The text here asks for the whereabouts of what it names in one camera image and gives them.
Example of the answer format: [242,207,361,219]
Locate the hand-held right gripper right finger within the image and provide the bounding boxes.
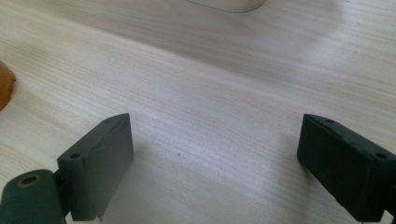
[296,113,396,223]

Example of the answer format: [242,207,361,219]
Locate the white container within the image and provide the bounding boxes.
[186,0,267,14]

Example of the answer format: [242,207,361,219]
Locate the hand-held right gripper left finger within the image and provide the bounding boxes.
[56,112,134,222]

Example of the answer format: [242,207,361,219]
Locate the orange object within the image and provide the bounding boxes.
[0,60,17,112]

